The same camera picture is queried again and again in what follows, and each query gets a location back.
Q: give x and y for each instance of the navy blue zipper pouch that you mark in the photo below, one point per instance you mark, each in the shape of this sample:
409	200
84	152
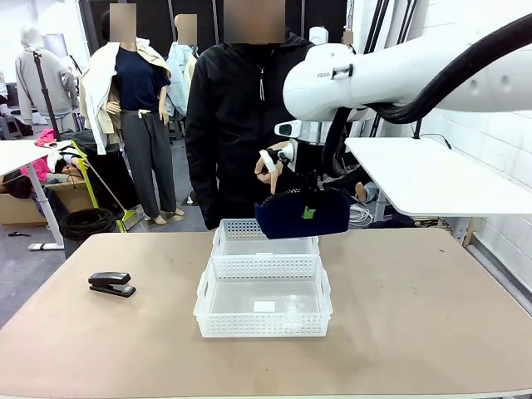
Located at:
287	220

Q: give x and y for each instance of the dark blue cloth heap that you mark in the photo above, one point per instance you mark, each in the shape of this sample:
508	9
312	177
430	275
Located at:
392	223

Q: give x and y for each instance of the person's left hand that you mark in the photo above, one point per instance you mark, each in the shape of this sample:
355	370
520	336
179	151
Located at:
266	174

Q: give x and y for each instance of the white rectangular label sticker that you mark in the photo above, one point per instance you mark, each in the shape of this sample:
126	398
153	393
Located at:
264	306

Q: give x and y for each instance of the mannequin with navy shirt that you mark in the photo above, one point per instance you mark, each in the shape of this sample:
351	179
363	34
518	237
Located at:
139	83

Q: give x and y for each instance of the person in black jacket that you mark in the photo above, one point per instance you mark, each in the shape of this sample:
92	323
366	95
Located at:
232	124

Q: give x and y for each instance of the white table with slim legs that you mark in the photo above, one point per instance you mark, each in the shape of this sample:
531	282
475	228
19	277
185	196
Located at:
16	154

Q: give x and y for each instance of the white perforated basket with label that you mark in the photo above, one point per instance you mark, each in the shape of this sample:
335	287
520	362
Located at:
266	328

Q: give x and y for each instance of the white perforated plastic basket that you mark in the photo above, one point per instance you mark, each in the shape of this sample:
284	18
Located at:
237	232

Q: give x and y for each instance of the person's right forearm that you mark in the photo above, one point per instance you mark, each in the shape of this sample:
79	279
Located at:
205	195

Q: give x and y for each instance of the black backdrop stand poles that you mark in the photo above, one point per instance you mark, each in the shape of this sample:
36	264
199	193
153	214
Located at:
376	25

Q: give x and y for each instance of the thin black stand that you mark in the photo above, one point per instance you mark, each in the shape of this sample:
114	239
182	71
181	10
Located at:
45	95

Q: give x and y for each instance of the small pink cloth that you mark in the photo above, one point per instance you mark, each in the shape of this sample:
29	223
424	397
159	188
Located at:
45	137

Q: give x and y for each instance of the brown cardboard box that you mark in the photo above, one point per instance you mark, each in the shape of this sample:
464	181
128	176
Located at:
16	208

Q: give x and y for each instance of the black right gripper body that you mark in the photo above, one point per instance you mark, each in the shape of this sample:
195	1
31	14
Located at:
311	162

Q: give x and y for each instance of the black stapler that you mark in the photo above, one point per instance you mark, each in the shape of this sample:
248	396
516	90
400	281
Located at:
110	282

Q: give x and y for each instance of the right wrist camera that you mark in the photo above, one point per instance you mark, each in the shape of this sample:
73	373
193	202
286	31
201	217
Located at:
293	154

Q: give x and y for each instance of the mannequin with grey hoodie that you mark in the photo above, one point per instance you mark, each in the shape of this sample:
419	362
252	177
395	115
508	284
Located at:
35	83

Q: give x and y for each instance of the small black floor item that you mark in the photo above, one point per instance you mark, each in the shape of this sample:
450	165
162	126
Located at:
18	234

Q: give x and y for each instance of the yellow green metal frame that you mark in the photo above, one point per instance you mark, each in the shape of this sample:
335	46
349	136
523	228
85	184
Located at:
90	187

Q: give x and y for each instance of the white table with rounded corner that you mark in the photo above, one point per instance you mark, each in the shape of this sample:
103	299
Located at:
436	178

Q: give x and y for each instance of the black light stand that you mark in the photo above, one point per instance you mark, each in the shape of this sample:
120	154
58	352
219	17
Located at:
417	129

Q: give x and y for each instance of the large pink cloth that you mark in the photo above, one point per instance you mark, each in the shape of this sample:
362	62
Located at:
38	168

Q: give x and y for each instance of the mannequin with light blue jacket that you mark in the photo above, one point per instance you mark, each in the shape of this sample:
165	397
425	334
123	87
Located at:
180	75

